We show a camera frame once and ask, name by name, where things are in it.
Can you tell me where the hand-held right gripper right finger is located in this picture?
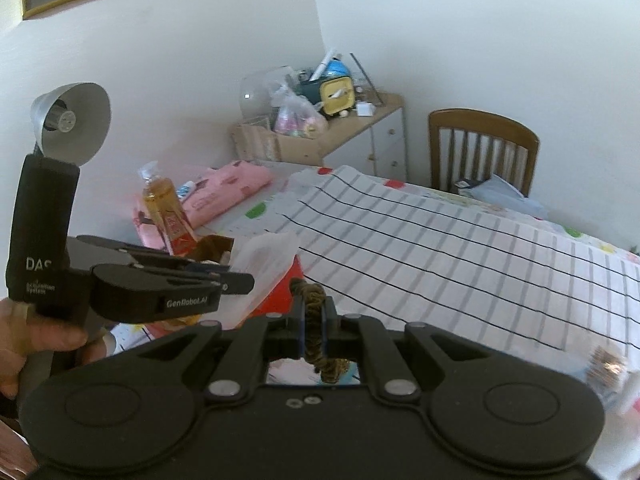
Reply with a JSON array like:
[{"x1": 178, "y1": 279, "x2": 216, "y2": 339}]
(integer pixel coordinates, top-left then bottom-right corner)
[{"x1": 324, "y1": 297, "x2": 501, "y2": 401}]

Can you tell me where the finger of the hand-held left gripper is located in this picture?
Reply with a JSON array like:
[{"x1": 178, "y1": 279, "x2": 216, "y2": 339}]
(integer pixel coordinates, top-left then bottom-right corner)
[
  {"x1": 75, "y1": 235, "x2": 234, "y2": 282},
  {"x1": 92, "y1": 262, "x2": 256, "y2": 323}
]

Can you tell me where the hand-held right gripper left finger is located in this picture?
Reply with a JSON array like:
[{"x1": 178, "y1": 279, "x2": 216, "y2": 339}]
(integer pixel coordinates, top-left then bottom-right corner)
[{"x1": 125, "y1": 296, "x2": 307, "y2": 401}]

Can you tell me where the red tin box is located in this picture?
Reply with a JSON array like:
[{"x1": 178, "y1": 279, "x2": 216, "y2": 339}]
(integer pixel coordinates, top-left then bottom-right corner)
[{"x1": 145, "y1": 234, "x2": 307, "y2": 333}]

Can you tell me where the translucent plastic bag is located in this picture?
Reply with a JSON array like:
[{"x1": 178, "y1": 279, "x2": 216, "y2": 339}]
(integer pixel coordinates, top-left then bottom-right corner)
[{"x1": 220, "y1": 232, "x2": 301, "y2": 328}]

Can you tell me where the clear bag with sequins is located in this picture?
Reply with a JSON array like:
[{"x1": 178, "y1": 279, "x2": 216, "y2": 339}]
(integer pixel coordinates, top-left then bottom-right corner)
[{"x1": 570, "y1": 342, "x2": 633, "y2": 413}]

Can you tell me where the person's left hand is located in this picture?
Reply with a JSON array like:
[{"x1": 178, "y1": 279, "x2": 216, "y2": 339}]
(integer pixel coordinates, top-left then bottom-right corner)
[{"x1": 0, "y1": 300, "x2": 107, "y2": 401}]

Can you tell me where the amber drink bottle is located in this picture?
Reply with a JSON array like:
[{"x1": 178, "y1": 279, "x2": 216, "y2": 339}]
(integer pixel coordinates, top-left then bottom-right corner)
[{"x1": 138, "y1": 161, "x2": 200, "y2": 257}]

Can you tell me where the colourful dotted white tablecloth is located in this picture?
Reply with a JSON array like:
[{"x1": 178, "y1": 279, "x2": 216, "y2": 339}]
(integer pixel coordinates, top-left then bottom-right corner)
[{"x1": 107, "y1": 165, "x2": 640, "y2": 361}]

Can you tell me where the pink printed cloth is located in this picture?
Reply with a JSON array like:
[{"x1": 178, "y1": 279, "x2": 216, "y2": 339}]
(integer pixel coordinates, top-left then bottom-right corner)
[{"x1": 131, "y1": 159, "x2": 276, "y2": 252}]

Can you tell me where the black checked white tablecloth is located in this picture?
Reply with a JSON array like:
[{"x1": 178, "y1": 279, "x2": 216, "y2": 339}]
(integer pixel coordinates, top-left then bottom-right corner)
[{"x1": 280, "y1": 165, "x2": 640, "y2": 480}]

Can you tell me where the cardboard box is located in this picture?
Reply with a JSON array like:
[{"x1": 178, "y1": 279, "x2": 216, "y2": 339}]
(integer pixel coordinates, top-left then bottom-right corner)
[{"x1": 229, "y1": 122, "x2": 325, "y2": 167}]

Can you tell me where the wooden side cabinet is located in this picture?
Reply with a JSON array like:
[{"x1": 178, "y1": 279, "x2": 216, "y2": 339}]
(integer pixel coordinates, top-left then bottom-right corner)
[{"x1": 315, "y1": 92, "x2": 407, "y2": 183}]

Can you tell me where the clear glass jar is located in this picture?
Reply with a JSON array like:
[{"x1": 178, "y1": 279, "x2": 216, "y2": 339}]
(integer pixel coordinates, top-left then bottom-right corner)
[{"x1": 240, "y1": 66, "x2": 297, "y2": 123}]

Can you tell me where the plastic bag of colourful items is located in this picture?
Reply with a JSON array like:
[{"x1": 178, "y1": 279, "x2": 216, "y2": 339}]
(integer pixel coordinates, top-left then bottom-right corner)
[{"x1": 272, "y1": 86, "x2": 329, "y2": 139}]

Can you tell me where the light blue folded cloth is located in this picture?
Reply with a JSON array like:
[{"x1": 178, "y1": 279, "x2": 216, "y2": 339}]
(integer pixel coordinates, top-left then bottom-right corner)
[{"x1": 451, "y1": 174, "x2": 549, "y2": 220}]

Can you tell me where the thin dark stick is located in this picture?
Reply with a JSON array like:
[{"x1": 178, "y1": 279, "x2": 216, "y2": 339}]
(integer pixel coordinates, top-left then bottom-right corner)
[{"x1": 350, "y1": 53, "x2": 381, "y2": 107}]

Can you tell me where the wooden chair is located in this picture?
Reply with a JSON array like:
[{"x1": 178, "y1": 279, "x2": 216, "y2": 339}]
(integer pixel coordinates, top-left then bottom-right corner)
[{"x1": 428, "y1": 108, "x2": 541, "y2": 197}]

